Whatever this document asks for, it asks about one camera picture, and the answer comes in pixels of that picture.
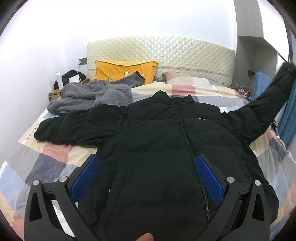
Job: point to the clear plastic water bottle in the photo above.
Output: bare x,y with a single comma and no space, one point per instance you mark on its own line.
59,80

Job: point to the pastel patchwork bed quilt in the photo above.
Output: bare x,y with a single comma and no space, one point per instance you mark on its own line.
47,162

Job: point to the cream quilted headboard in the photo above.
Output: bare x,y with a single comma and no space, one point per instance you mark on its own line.
185,55

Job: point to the pink white pillow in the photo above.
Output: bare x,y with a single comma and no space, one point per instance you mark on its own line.
185,79

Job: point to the teal blue fabric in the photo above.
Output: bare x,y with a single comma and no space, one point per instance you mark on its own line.
286,126

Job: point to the light blue folded cloth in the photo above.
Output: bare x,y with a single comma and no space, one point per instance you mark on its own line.
262,82

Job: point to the brown cardboard box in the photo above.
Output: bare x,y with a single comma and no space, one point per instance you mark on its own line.
55,94

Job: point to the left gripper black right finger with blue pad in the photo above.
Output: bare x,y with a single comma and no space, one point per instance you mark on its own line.
242,212

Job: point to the small cosmetic bottles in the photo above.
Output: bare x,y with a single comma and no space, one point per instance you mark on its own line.
243,93

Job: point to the grey fleece garment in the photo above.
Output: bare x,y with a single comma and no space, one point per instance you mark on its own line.
75,96

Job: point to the grey wall socket plate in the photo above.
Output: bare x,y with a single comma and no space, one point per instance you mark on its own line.
82,61

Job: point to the black puffer jacket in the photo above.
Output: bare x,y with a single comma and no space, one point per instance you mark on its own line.
147,181

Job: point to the black bag on box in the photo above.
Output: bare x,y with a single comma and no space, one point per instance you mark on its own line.
72,76

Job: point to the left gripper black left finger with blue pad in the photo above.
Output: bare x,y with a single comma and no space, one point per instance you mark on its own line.
51,211

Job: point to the operator thumb tip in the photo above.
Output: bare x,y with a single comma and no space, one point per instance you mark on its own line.
146,237

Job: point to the grey bedside shelf cabinet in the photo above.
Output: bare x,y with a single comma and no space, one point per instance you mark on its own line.
253,53

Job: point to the yellow embroidered pillow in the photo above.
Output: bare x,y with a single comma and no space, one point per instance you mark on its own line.
112,70

